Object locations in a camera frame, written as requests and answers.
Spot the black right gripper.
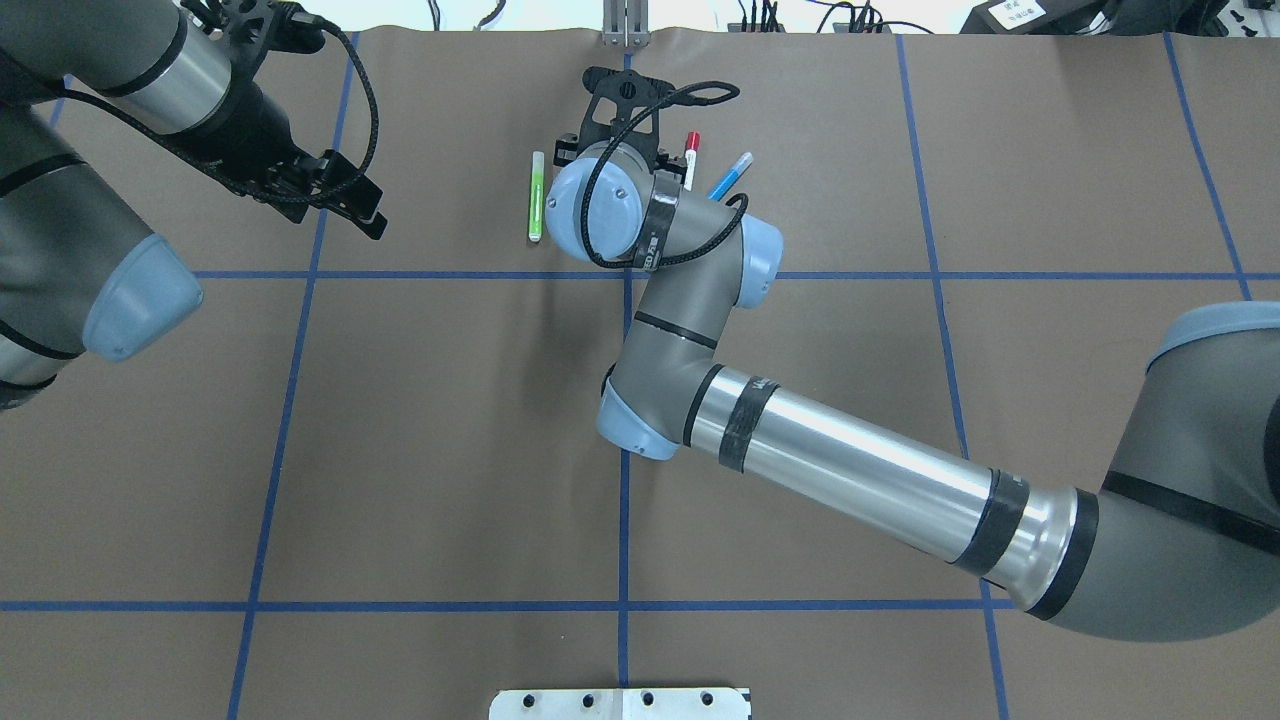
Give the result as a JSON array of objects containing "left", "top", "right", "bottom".
[{"left": 556, "top": 131, "right": 676, "bottom": 173}]

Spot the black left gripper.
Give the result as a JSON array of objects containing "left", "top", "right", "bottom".
[{"left": 205, "top": 85, "right": 388, "bottom": 241}]

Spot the green marker pen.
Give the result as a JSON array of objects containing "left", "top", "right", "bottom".
[{"left": 527, "top": 150, "right": 547, "bottom": 243}]

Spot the red marker pen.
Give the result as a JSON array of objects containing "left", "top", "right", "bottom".
[{"left": 682, "top": 131, "right": 701, "bottom": 192}]

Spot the blue marker pen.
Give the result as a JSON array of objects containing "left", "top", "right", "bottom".
[{"left": 707, "top": 152, "right": 754, "bottom": 201}]

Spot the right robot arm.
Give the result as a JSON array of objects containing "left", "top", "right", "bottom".
[{"left": 545, "top": 132, "right": 1279, "bottom": 642}]

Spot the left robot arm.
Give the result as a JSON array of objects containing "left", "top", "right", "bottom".
[{"left": 1, "top": 1, "right": 387, "bottom": 411}]

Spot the aluminium frame post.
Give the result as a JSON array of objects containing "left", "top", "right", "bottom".
[{"left": 602, "top": 0, "right": 652, "bottom": 53}]

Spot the black braided left cable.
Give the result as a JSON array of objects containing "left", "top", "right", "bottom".
[{"left": 60, "top": 26, "right": 381, "bottom": 209}]

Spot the black braided cable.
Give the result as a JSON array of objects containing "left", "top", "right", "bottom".
[
  {"left": 60, "top": 26, "right": 381, "bottom": 209},
  {"left": 582, "top": 82, "right": 751, "bottom": 272}
]

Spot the black braided right cable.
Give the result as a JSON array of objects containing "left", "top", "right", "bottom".
[{"left": 582, "top": 82, "right": 751, "bottom": 272}]

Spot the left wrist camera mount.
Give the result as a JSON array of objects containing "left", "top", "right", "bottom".
[{"left": 177, "top": 1, "right": 325, "bottom": 64}]

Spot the metal base plate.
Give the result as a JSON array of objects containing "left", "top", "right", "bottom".
[{"left": 488, "top": 687, "right": 753, "bottom": 719}]

